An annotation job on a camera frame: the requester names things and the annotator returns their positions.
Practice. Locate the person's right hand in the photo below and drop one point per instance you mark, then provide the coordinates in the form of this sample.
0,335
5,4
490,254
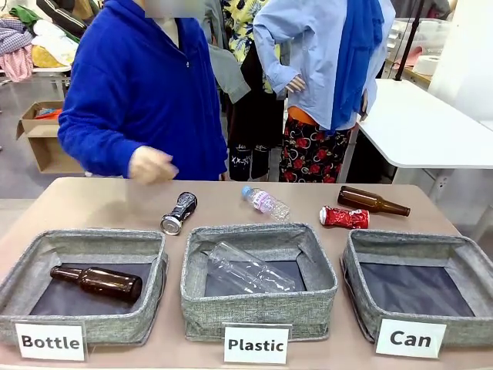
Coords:
148,165

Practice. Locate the black crushed can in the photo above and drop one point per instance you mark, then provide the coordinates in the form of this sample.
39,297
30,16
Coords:
181,212

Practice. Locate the grey fabric basket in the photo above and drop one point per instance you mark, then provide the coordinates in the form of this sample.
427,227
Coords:
308,285
46,246
477,254

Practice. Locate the red crushed can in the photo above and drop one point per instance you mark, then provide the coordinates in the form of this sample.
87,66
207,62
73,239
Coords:
343,217

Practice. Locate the white Can label sign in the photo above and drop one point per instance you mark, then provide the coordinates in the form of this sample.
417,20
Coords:
410,339

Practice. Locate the person in blue hoodie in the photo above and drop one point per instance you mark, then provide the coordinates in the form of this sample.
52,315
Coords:
146,88

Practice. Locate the cardboard box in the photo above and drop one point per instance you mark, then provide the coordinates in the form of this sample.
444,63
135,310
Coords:
42,142

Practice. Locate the mannequin in black trousers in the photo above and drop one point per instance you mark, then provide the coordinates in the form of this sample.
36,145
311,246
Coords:
250,115

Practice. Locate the small labelled plastic bottle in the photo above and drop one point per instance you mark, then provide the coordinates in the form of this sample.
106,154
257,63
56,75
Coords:
265,203

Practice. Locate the brown glass bottle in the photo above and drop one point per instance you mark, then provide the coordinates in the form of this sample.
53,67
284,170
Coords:
369,201
100,282

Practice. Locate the clear plastic bottle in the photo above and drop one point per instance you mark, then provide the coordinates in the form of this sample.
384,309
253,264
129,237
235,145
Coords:
250,270

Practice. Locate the floral red black skirt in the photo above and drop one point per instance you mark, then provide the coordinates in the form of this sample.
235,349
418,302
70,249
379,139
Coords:
312,154

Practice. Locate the pile of clothes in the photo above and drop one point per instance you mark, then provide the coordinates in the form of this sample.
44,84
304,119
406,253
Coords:
34,38

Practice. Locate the mannequin in light blue shirt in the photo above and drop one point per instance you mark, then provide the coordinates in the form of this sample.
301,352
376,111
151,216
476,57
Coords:
308,46

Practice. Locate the white Bottle label sign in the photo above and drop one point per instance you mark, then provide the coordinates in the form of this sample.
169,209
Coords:
51,342

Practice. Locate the white Plastic label sign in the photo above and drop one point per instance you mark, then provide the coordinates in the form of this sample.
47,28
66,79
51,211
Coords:
255,345

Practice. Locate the white table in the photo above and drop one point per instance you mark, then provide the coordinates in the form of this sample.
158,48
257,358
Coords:
420,127

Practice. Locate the black stand pole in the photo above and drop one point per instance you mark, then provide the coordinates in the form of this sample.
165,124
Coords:
410,38

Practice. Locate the white paper roll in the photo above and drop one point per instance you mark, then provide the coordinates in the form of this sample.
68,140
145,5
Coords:
428,64

